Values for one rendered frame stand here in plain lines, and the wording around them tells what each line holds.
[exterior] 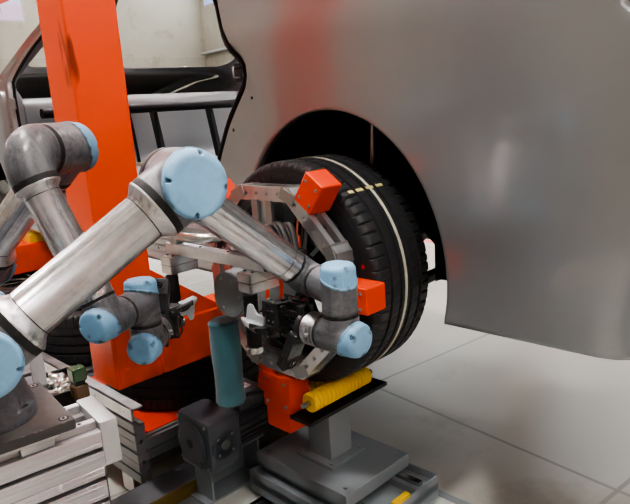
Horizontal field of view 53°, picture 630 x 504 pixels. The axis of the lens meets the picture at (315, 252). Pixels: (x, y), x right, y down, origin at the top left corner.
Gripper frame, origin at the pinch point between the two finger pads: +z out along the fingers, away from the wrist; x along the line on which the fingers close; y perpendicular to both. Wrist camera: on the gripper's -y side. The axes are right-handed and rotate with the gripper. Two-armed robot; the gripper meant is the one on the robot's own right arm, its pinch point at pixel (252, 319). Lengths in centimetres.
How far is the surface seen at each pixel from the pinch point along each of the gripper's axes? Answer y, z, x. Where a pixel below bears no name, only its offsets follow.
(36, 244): -16, 249, -44
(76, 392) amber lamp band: -24, 49, 25
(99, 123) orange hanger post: 49, 56, 4
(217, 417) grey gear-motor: -43, 37, -11
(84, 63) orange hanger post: 65, 56, 6
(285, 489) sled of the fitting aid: -66, 20, -22
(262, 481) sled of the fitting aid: -68, 31, -22
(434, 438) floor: -83, 19, -100
